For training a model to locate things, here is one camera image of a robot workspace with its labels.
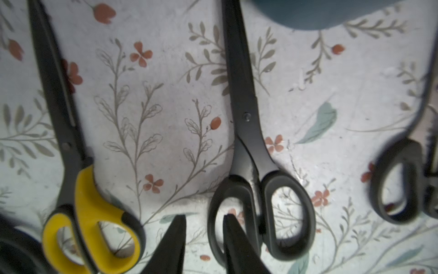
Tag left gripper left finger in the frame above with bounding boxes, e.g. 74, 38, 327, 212
141, 215, 187, 274

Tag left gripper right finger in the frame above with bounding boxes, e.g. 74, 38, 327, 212
223, 214, 270, 274

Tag large black scissors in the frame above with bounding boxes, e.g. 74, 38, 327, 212
207, 1, 316, 266

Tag yellow black handled scissors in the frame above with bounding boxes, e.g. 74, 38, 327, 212
28, 1, 146, 274

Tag small black scissors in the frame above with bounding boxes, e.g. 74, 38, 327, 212
369, 45, 438, 225

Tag teal storage box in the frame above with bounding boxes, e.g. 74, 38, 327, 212
253, 0, 397, 31

